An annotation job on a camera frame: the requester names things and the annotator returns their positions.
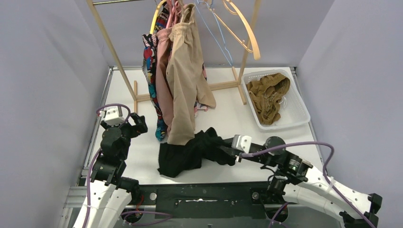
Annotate black shorts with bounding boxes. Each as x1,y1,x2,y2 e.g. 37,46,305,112
158,127,235,178

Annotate white plastic basket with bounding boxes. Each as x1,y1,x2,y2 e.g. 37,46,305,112
241,69,311,132

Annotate brown shorts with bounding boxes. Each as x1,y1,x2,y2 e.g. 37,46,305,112
246,73,291,125

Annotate blue hanger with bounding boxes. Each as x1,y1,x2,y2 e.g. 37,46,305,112
193,0,234,67

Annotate wooden hanger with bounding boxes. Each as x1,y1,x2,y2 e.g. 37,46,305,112
205,0,261,60

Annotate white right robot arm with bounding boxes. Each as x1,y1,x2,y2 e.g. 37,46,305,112
219,135,383,228

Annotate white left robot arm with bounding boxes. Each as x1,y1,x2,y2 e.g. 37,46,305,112
73,111,148,228

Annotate beige shorts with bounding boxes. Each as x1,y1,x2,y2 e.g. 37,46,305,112
166,3,216,145

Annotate comic print shorts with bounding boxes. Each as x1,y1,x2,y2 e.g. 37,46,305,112
142,2,169,141

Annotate pink shorts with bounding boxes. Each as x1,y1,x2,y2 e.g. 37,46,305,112
155,23,216,127

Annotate yellow hanger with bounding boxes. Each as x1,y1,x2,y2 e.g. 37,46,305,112
149,0,167,34

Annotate pink hanger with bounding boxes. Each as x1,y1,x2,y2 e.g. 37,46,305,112
165,0,184,29

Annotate wooden clothes rack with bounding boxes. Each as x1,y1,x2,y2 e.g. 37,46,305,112
86,0,250,112

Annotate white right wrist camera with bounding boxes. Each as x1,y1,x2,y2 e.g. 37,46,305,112
231,134,252,153

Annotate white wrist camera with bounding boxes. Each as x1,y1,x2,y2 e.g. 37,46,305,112
97,106,125,126
231,134,252,153

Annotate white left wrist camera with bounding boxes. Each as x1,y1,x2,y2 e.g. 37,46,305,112
97,106,125,126

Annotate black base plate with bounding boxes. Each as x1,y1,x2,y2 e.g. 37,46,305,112
122,182,285,225

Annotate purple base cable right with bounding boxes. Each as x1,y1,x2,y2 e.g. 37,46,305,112
268,201,290,228

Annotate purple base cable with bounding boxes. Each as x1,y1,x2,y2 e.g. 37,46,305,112
121,210,173,227
268,201,290,228

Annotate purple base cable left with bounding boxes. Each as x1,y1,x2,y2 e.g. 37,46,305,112
121,210,173,227

